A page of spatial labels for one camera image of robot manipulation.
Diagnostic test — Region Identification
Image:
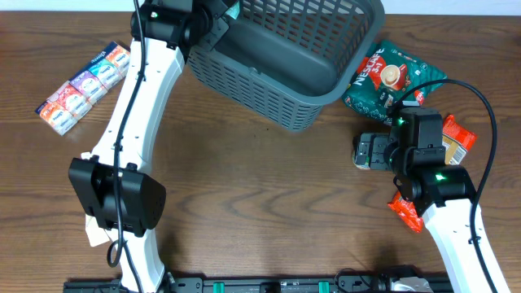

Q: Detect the grey plastic slotted basket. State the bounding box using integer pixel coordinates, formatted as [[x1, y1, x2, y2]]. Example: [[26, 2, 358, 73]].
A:
[[188, 0, 385, 132]]

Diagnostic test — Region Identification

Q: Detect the small teal wipes packet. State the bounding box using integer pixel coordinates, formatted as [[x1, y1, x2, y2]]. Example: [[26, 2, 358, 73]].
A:
[[225, 1, 241, 20]]

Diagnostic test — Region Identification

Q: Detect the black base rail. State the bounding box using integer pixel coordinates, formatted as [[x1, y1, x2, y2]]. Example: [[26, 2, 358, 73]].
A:
[[63, 265, 453, 293]]

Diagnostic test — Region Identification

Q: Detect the green Nescafe coffee bag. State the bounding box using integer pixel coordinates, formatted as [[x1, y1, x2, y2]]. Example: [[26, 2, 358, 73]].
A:
[[342, 40, 447, 125]]

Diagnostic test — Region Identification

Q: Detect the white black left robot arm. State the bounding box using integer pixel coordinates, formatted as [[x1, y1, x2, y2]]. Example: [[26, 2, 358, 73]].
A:
[[63, 0, 239, 292]]

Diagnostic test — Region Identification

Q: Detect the orange snack packet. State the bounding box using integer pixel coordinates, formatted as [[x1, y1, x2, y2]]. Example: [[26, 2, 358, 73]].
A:
[[442, 114, 478, 165]]

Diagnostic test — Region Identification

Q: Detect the green lidded small jar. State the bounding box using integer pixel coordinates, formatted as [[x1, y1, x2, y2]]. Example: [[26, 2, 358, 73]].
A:
[[352, 137, 370, 169]]

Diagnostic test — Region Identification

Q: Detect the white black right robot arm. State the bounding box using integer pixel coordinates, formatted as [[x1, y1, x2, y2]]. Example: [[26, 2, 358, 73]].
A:
[[353, 107, 509, 292]]

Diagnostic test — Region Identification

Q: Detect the red snack packet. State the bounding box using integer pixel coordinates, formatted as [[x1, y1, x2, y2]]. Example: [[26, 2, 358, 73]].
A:
[[387, 191, 424, 234]]

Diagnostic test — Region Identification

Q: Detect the white brown bread bag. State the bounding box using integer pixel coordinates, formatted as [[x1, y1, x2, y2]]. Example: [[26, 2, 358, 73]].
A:
[[85, 215, 111, 247]]

